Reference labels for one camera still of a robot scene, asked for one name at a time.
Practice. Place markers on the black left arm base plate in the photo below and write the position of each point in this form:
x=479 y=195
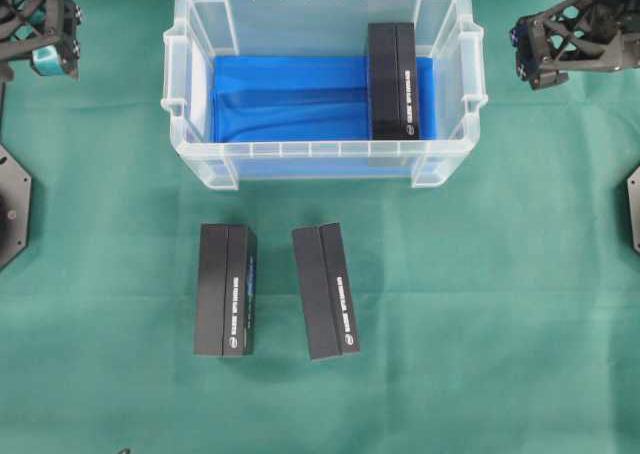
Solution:
x=16 y=186

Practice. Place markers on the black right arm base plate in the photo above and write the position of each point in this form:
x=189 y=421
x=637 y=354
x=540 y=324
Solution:
x=625 y=203

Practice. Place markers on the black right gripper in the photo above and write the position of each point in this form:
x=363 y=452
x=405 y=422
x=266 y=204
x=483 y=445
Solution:
x=574 y=35

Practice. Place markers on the black RealSense box bottom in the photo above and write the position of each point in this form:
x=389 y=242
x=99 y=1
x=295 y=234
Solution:
x=225 y=300

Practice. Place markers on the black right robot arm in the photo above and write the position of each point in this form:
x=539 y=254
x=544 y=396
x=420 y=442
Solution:
x=630 y=20

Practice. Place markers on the clear plastic storage case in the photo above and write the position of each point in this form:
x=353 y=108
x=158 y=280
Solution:
x=204 y=30

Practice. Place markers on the black realsense box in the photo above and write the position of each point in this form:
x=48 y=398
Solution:
x=392 y=83
x=225 y=300
x=325 y=290

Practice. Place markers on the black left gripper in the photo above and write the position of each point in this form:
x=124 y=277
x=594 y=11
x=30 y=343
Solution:
x=43 y=33

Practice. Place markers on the blue cloth liner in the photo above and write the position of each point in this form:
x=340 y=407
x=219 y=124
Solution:
x=289 y=99

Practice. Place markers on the black RealSense box top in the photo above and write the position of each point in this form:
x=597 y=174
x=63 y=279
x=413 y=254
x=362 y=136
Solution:
x=392 y=83

